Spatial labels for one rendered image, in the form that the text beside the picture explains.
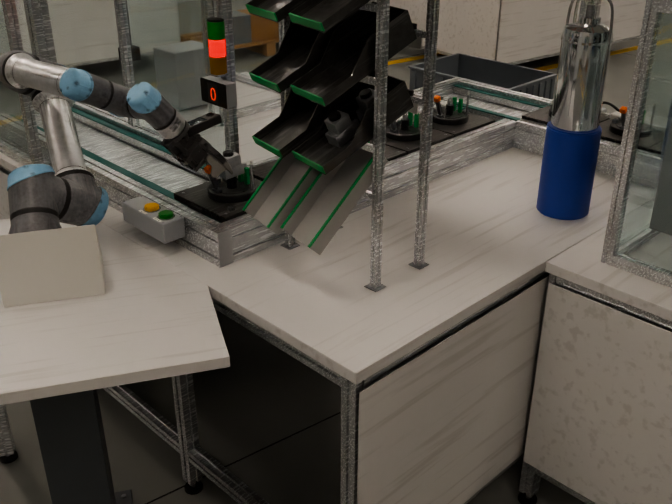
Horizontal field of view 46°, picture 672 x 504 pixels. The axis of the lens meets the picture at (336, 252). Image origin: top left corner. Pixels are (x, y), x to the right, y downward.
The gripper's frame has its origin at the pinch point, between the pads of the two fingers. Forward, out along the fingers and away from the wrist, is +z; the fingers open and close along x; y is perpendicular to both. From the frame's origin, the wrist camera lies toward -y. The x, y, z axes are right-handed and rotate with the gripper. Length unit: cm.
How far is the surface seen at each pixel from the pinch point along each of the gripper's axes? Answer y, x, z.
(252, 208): 8.1, 22.1, -1.6
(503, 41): -306, -220, 340
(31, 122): 16, -80, -11
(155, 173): 7.8, -39.0, 11.1
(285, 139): -8.5, 29.9, -13.1
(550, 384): -2, 83, 76
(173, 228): 23.0, 3.7, -3.9
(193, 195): 11.0, -4.9, 1.7
